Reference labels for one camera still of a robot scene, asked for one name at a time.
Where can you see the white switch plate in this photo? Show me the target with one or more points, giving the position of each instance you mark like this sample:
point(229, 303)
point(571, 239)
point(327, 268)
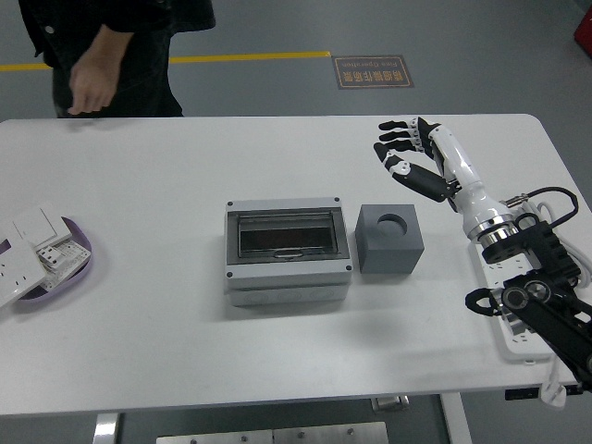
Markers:
point(41, 226)

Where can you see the large white socket plate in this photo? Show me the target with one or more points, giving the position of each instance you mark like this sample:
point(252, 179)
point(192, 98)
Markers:
point(16, 273)

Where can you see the white table leg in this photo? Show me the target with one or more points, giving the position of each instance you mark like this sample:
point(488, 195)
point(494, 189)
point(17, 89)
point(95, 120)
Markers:
point(107, 427)
point(458, 418)

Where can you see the purple tray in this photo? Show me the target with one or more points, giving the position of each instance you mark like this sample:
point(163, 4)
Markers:
point(78, 273)

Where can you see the person's forearm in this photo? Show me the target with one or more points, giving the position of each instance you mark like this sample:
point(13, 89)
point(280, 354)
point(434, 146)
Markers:
point(108, 46)

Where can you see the red object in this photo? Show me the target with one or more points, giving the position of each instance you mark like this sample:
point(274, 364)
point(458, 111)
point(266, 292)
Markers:
point(583, 28)

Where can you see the grey cube with round hole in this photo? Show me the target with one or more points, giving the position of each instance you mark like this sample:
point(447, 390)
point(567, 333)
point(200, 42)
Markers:
point(388, 256)

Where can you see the brown floor sign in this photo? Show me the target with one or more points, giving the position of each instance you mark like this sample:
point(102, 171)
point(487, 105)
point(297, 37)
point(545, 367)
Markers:
point(373, 72)

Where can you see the grey metal base plate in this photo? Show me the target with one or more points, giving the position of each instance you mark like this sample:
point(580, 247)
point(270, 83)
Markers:
point(273, 435)

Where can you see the grey box with clear flap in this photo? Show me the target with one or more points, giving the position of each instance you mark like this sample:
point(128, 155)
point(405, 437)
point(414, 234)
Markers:
point(287, 277)

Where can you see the yellow floor tape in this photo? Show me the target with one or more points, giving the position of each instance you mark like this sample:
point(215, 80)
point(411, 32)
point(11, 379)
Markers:
point(250, 57)

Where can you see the white socket module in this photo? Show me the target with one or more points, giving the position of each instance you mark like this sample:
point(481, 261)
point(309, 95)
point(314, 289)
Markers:
point(60, 256)

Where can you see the white power strip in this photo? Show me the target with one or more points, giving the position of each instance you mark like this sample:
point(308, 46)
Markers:
point(504, 273)

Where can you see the person's hand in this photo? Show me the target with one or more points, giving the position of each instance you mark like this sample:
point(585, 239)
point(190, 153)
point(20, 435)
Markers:
point(92, 88)

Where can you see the person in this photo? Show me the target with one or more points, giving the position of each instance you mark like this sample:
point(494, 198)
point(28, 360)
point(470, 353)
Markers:
point(148, 60)

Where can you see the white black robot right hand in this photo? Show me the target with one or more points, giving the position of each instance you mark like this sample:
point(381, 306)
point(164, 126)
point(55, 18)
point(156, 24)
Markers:
point(467, 176)

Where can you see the metal table bracket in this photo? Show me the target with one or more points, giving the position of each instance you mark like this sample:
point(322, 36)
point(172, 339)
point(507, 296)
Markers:
point(390, 402)

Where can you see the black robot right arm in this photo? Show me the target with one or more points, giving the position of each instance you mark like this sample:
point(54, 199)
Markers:
point(550, 296)

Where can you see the black table control panel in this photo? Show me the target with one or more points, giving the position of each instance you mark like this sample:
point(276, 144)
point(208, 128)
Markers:
point(521, 394)

